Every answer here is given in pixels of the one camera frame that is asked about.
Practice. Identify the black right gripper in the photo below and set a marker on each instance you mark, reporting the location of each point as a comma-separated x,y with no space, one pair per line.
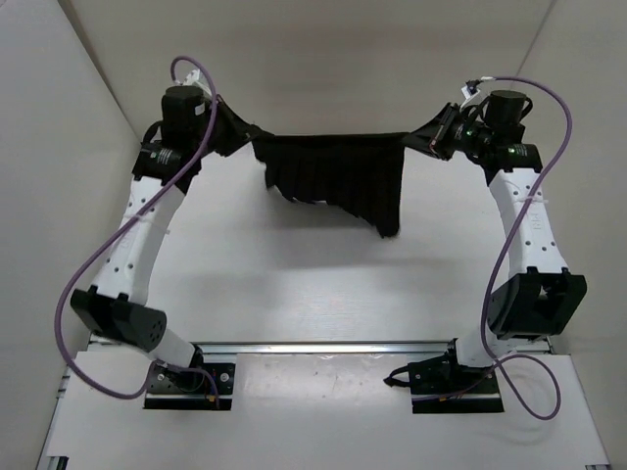
463,118

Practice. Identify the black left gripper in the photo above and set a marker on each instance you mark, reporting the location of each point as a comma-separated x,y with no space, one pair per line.
243,129

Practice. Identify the black pleated skirt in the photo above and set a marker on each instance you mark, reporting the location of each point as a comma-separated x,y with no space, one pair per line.
361,174

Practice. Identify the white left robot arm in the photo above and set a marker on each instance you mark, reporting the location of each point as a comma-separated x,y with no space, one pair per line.
115,305

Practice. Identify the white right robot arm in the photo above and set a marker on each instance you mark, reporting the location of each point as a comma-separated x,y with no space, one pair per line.
531,292

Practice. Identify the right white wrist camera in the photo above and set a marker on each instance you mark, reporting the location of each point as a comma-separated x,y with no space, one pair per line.
470,91

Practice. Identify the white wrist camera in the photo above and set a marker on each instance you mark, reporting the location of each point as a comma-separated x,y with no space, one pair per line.
195,78
470,91

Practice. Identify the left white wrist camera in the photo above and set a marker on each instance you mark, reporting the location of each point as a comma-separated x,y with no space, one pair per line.
195,78

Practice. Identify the aluminium table rail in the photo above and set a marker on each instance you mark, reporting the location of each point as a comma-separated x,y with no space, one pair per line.
325,347

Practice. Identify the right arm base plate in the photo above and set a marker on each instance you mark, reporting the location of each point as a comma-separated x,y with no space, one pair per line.
440,385

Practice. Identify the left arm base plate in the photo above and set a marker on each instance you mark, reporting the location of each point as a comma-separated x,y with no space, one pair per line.
191,391

